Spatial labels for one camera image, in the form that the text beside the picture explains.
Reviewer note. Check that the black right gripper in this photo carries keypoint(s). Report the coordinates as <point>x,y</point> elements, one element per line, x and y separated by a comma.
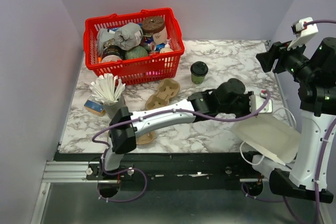
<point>280,51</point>

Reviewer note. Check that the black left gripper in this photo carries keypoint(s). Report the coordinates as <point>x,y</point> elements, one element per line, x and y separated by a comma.
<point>247,97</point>

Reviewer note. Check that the white paper takeout bag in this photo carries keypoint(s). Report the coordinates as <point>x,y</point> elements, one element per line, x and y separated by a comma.
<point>270,137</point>

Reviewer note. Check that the black plastic cup lid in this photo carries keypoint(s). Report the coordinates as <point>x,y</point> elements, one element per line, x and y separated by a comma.
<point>199,69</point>

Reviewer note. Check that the brown cardboard cup carrier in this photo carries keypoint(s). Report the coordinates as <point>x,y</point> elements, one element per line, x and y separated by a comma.
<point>167,90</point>

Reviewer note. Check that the green paper coffee cup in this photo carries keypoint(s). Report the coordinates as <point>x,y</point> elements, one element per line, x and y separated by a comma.
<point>197,78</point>

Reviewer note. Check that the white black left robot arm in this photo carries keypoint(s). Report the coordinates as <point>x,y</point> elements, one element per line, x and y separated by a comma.
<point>126,126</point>

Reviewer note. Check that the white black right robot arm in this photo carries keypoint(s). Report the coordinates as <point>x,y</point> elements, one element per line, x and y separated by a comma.
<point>316,78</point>

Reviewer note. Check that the red plastic shopping basket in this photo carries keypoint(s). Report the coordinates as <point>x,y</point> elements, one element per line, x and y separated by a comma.
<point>140,70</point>

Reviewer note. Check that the small pump lotion bottle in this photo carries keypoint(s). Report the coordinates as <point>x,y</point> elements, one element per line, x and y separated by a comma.
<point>167,48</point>

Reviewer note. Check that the green round sponge ball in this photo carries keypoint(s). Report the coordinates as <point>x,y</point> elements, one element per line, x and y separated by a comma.
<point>135,53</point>

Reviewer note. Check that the brown lidded beige jar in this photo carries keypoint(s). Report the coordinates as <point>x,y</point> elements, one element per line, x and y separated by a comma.
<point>154,29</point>

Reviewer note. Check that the grey rolled cloth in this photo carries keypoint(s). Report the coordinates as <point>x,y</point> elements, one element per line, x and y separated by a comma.
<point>128,36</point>

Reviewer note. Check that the white paper straws bundle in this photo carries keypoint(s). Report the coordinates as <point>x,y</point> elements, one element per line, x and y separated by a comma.
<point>107,89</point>

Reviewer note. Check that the dark labelled snack bag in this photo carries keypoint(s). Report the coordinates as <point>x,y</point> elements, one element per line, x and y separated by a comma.
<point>108,51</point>

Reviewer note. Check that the blue napkin box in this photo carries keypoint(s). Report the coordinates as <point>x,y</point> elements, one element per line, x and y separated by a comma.
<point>94,107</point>

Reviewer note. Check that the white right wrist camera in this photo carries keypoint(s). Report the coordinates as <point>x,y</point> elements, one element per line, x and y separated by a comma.
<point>303,33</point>

